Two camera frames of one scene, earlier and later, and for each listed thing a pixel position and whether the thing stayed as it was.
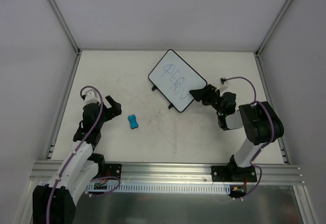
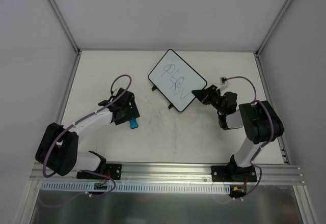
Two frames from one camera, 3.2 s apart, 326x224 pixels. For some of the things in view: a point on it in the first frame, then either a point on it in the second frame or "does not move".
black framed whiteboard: [175, 78] does not move
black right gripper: [210, 96] does not move
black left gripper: [107, 112] to [130, 112]
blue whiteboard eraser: [133, 122] does not move
